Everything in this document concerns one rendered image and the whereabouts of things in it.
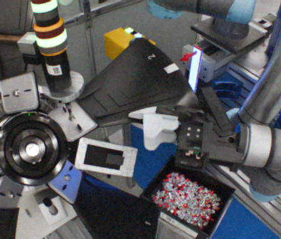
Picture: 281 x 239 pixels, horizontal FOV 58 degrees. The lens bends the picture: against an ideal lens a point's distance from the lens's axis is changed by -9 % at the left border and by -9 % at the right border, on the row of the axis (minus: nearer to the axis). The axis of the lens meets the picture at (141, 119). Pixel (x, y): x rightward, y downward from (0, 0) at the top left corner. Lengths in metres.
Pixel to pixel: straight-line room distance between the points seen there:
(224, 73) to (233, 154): 0.66
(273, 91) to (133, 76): 0.28
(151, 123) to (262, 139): 0.19
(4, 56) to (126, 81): 0.25
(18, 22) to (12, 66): 0.08
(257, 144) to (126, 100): 0.25
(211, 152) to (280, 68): 0.21
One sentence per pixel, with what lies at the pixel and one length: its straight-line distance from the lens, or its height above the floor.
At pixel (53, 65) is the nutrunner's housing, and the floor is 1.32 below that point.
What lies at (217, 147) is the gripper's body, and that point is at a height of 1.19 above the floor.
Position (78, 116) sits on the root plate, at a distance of 0.52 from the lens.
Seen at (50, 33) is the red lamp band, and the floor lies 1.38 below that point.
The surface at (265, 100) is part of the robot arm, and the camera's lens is 0.56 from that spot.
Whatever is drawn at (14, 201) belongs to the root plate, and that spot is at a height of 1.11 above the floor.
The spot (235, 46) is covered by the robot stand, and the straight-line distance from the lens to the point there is 1.01.
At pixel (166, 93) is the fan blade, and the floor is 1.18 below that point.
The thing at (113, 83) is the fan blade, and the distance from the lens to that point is 0.56.
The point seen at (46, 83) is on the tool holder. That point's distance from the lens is 0.45.
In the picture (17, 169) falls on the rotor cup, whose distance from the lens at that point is 0.45.
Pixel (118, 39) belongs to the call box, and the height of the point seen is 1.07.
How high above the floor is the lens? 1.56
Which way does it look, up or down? 49 degrees down
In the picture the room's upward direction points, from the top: straight up
